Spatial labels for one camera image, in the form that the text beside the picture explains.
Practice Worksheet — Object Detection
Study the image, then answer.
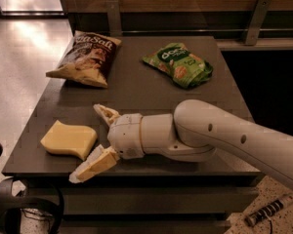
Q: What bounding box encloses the metal wall bracket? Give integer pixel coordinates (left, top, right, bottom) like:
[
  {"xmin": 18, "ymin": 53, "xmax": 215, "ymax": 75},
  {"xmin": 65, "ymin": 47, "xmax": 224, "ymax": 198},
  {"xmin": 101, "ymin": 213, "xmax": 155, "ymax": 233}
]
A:
[
  {"xmin": 243, "ymin": 0, "xmax": 272, "ymax": 46},
  {"xmin": 106, "ymin": 0, "xmax": 123, "ymax": 37}
]

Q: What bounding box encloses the left metal wall bracket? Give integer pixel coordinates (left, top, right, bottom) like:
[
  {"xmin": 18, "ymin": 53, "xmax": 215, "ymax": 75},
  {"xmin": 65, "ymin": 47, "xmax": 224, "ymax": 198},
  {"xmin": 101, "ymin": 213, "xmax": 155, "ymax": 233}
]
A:
[{"xmin": 106, "ymin": 0, "xmax": 123, "ymax": 37}]

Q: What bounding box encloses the grey table cabinet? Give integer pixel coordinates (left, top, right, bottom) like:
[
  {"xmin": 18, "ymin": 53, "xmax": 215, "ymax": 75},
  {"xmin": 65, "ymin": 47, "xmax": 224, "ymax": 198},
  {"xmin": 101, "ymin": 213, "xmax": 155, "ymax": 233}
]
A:
[{"xmin": 3, "ymin": 36, "xmax": 264, "ymax": 234}]

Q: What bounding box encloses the yellow wavy sponge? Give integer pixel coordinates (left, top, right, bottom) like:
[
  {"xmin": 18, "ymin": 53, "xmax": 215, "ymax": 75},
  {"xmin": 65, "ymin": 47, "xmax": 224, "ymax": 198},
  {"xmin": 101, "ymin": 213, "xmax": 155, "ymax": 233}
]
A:
[{"xmin": 40, "ymin": 120, "xmax": 98, "ymax": 161}]

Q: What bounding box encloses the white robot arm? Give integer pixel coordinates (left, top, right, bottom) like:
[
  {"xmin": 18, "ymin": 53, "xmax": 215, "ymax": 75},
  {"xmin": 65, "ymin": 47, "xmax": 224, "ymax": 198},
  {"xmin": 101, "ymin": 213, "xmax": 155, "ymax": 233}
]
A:
[{"xmin": 94, "ymin": 99, "xmax": 293, "ymax": 190}]

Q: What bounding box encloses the green snack bag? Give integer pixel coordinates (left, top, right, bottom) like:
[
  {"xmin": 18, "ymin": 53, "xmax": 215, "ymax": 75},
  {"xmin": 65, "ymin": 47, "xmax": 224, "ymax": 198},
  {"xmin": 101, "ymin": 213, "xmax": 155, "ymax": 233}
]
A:
[{"xmin": 142, "ymin": 43, "xmax": 213, "ymax": 89}]

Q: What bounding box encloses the right metal wall bracket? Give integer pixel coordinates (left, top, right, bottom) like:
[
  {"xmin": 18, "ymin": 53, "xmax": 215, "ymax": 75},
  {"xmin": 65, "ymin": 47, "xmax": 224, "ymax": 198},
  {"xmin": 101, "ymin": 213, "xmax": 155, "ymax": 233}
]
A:
[{"xmin": 243, "ymin": 0, "xmax": 272, "ymax": 46}]

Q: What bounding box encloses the brown sea salt chip bag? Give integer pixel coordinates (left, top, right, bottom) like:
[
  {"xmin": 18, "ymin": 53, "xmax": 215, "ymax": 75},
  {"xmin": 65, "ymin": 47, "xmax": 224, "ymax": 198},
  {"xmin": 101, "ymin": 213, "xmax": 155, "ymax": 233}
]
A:
[{"xmin": 46, "ymin": 31, "xmax": 121, "ymax": 88}]

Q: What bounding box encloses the wooden wall shelf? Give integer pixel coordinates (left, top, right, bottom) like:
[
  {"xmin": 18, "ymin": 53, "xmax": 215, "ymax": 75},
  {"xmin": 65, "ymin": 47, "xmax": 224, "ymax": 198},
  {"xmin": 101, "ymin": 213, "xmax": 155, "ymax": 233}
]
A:
[{"xmin": 60, "ymin": 0, "xmax": 293, "ymax": 50}]

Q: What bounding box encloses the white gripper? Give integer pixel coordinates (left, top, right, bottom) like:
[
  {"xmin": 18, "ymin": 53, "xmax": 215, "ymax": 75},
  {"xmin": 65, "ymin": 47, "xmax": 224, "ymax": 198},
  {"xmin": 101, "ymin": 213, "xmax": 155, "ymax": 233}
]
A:
[{"xmin": 69, "ymin": 104, "xmax": 145, "ymax": 183}]

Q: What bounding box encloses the white power strip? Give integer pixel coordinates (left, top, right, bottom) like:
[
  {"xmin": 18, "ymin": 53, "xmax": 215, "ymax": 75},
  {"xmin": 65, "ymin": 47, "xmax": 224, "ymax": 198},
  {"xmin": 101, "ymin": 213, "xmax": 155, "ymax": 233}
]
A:
[{"xmin": 245, "ymin": 193, "xmax": 293, "ymax": 227}]

